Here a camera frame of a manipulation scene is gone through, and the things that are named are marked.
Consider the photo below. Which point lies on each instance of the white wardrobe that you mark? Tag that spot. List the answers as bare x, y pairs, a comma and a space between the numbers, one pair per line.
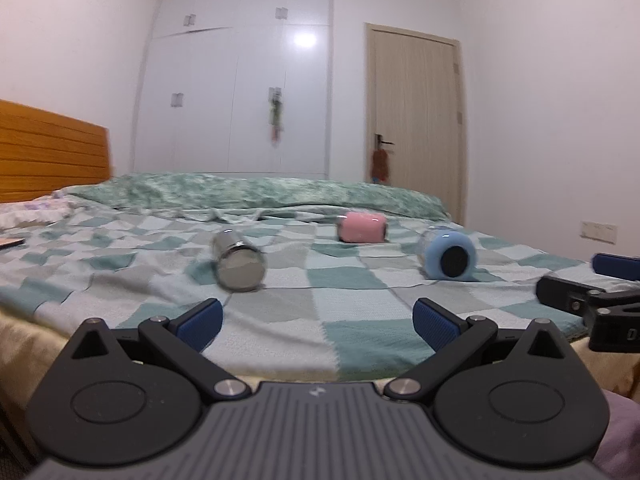
204, 98

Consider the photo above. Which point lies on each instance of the floral white pillow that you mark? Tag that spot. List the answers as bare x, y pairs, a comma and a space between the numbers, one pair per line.
39, 212

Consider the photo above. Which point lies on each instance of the light blue cup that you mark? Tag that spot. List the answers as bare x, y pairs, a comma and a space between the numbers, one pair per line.
446, 254

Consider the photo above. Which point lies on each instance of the stainless steel cup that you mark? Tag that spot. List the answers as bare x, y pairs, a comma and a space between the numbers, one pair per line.
239, 265

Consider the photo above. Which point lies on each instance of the green checkered blanket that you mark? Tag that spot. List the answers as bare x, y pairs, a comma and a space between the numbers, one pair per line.
326, 310

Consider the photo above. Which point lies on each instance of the pink cup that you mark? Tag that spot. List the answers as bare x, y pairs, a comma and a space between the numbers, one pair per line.
358, 227

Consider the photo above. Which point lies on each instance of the black door handle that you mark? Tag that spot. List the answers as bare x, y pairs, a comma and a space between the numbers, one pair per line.
380, 143

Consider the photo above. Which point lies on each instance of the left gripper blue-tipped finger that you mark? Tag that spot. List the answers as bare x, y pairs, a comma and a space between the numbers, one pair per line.
625, 268

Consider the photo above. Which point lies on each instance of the beige wooden door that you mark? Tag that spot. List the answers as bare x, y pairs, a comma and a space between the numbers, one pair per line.
415, 98

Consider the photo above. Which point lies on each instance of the green floral quilt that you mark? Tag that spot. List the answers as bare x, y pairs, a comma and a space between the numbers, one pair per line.
206, 197

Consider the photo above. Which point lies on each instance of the hanging ornament on wardrobe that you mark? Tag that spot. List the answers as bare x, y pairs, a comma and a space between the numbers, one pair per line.
276, 104

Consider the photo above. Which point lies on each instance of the wall power socket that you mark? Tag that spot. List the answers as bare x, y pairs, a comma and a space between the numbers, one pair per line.
600, 232

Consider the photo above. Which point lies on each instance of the red plush on door handle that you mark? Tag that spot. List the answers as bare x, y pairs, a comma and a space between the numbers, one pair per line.
379, 166

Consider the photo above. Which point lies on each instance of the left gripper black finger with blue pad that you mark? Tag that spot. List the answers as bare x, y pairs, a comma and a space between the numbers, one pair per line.
177, 344
457, 344

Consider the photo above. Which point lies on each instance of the wooden headboard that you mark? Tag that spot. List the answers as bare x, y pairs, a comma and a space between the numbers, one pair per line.
41, 152

